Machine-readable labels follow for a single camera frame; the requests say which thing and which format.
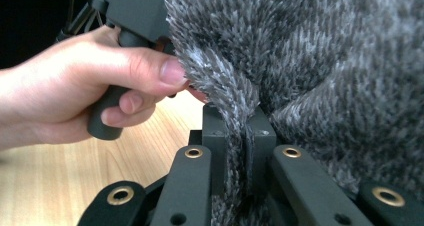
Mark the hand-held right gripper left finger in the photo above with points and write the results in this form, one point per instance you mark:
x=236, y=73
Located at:
x=215, y=146

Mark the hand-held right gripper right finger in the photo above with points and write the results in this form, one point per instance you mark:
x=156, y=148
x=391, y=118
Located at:
x=263, y=142

